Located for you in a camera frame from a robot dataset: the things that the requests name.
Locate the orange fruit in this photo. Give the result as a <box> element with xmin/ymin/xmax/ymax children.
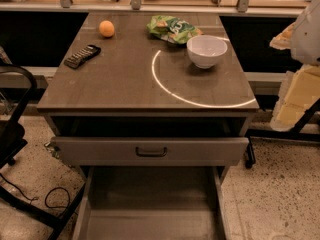
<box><xmin>99</xmin><ymin>20</ymin><xmax>115</xmax><ymax>38</ymax></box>

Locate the open lower drawer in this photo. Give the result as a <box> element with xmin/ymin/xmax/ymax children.
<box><xmin>72</xmin><ymin>167</ymin><xmax>231</xmax><ymax>240</ymax></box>

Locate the grey cabinet with drawers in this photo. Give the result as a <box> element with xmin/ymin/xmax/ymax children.
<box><xmin>36</xmin><ymin>11</ymin><xmax>260</xmax><ymax>240</ymax></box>

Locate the dark rxbar chocolate bar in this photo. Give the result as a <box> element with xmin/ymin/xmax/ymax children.
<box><xmin>64</xmin><ymin>45</ymin><xmax>101</xmax><ymax>69</ymax></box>

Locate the grey upper drawer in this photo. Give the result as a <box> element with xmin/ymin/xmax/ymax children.
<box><xmin>52</xmin><ymin>137</ymin><xmax>249</xmax><ymax>166</ymax></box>

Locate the black stand frame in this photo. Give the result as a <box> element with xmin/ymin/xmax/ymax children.
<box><xmin>245</xmin><ymin>99</ymin><xmax>320</xmax><ymax>169</ymax></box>

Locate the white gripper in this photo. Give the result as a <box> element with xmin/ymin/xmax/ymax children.
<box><xmin>270</xmin><ymin>0</ymin><xmax>320</xmax><ymax>132</ymax></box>

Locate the black floor cable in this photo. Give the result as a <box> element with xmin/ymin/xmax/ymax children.
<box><xmin>0</xmin><ymin>172</ymin><xmax>72</xmax><ymax>210</ymax></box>

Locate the white ceramic bowl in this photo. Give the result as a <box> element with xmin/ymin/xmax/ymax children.
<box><xmin>187</xmin><ymin>35</ymin><xmax>228</xmax><ymax>69</ymax></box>

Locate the green chip bag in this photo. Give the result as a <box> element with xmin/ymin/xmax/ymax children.
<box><xmin>147</xmin><ymin>15</ymin><xmax>203</xmax><ymax>45</ymax></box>

